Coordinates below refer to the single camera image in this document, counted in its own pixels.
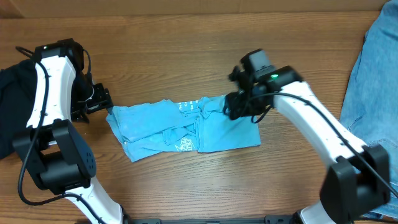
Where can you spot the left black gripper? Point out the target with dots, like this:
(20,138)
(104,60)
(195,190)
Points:
(104,100)

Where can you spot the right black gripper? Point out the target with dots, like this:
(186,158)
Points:
(237,106)

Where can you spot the light blue printed t-shirt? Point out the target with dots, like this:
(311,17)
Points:
(199,125)

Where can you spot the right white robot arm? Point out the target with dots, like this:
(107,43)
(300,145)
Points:
(357,175)

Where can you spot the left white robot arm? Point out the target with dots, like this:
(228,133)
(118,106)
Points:
(57,162)

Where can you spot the black folded garment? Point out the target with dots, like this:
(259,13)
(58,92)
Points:
(18,87)

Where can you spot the blue denim jeans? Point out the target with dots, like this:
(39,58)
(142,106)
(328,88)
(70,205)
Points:
(370,105)

